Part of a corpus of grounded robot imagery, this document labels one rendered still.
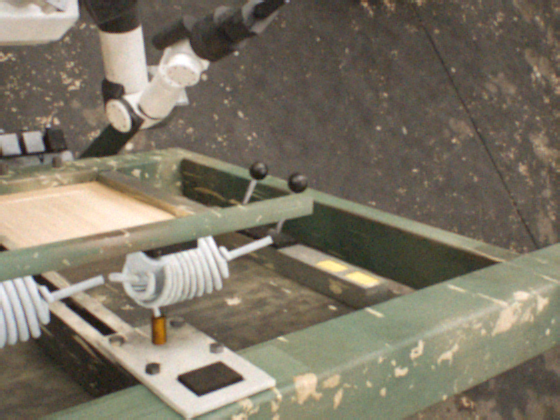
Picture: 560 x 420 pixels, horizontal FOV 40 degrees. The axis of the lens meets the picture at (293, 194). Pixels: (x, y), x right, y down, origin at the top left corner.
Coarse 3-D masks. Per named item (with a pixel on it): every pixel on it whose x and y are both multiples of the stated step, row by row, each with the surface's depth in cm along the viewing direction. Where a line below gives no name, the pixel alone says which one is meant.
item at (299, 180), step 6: (294, 174) 136; (300, 174) 135; (288, 180) 136; (294, 180) 135; (300, 180) 135; (306, 180) 135; (288, 186) 136; (294, 186) 135; (300, 186) 135; (306, 186) 136; (294, 192) 136; (300, 192) 136; (282, 222) 135; (276, 228) 135; (270, 234) 135; (276, 234) 134; (282, 234) 135
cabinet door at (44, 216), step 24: (48, 192) 176; (72, 192) 177; (96, 192) 176; (120, 192) 177; (0, 216) 158; (24, 216) 158; (48, 216) 158; (72, 216) 158; (96, 216) 159; (120, 216) 159; (144, 216) 158; (168, 216) 158; (24, 240) 143; (48, 240) 143
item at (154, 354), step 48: (0, 240) 125; (192, 240) 73; (48, 288) 109; (144, 288) 78; (48, 336) 100; (96, 336) 91; (144, 336) 82; (192, 336) 83; (96, 384) 89; (144, 384) 74; (240, 384) 73
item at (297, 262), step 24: (144, 192) 169; (168, 192) 169; (216, 240) 147; (240, 240) 140; (264, 264) 135; (288, 264) 129; (312, 264) 125; (336, 288) 120; (360, 288) 116; (384, 288) 117
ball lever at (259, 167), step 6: (258, 162) 144; (252, 168) 144; (258, 168) 144; (264, 168) 144; (252, 174) 144; (258, 174) 144; (264, 174) 144; (252, 180) 145; (258, 180) 145; (252, 186) 145; (246, 192) 145; (246, 198) 145
